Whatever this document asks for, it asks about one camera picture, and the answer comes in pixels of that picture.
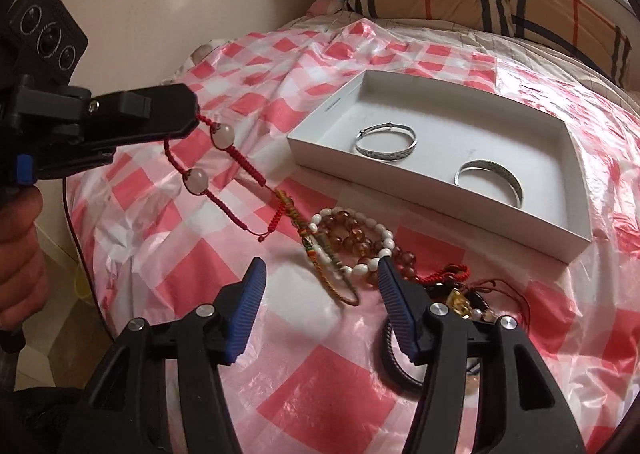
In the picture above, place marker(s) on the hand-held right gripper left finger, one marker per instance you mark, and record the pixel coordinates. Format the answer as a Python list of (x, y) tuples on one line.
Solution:
[(245, 314)]

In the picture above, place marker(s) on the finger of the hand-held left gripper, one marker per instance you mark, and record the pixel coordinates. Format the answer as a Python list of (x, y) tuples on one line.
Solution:
[(160, 104), (150, 134)]

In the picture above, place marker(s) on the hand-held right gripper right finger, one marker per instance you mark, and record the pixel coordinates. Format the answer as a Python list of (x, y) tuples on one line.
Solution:
[(397, 309)]

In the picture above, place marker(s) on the white cardboard box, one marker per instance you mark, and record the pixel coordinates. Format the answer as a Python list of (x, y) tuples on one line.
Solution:
[(450, 134)]

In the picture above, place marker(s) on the person's left hand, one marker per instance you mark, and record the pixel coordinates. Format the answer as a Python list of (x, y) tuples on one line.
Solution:
[(20, 259)]

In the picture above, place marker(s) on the silver bangle with clasp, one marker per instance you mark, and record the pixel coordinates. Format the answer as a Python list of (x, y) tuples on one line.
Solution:
[(380, 158)]

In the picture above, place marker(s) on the wide silver bangle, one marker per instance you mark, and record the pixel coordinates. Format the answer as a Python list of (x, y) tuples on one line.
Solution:
[(515, 189)]

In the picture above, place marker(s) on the pink cloth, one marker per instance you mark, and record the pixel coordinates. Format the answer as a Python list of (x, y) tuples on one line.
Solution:
[(322, 5)]

